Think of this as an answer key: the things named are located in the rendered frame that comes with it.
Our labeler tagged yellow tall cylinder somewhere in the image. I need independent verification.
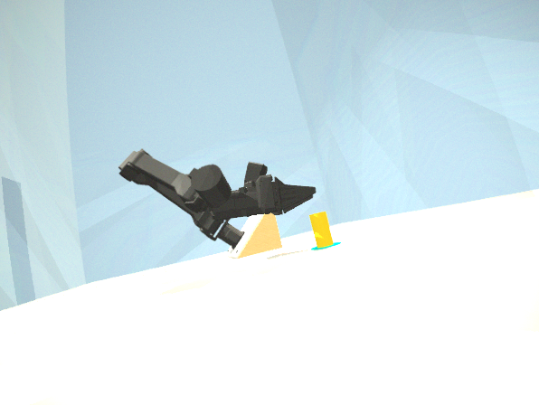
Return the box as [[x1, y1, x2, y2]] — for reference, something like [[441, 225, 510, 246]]
[[309, 212, 334, 248]]

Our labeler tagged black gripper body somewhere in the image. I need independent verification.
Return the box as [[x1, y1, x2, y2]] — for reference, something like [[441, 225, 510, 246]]
[[234, 174, 283, 217]]

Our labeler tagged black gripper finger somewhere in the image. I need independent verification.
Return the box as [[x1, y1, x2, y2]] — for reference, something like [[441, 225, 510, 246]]
[[274, 176, 317, 211], [283, 194, 314, 213]]

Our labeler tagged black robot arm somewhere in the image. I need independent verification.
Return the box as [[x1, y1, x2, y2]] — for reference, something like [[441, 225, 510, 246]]
[[118, 148, 268, 250]]

